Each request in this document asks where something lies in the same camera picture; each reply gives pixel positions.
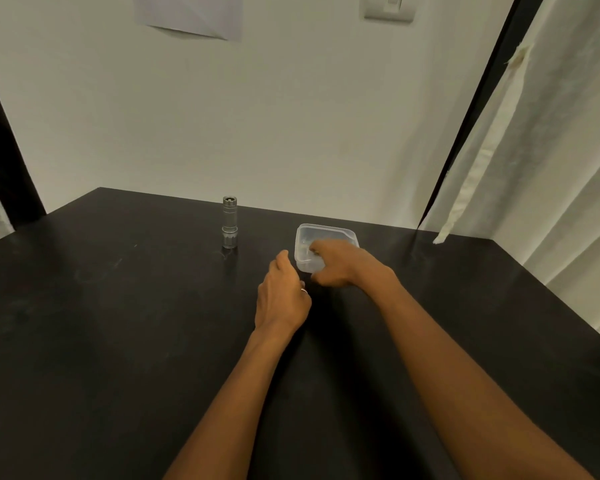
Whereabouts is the person's right hand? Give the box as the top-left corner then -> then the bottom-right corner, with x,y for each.
309,239 -> 399,289

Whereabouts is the person's left hand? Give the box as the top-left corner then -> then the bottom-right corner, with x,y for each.
254,250 -> 313,336

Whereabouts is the clear plastic food container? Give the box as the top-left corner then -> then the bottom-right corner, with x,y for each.
294,223 -> 360,274

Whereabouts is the person's left forearm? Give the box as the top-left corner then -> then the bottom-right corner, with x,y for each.
163,327 -> 295,480

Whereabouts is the person's right forearm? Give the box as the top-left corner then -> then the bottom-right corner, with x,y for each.
356,273 -> 595,480

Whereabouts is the small silver flashlight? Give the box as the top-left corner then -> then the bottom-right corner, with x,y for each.
221,196 -> 239,249

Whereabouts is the white paper sheet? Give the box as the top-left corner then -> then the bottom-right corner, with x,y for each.
132,0 -> 244,42

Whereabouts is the white wall light switch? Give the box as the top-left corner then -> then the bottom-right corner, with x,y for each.
363,0 -> 417,23

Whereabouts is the black frame post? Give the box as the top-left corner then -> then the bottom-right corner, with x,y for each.
0,53 -> 47,229

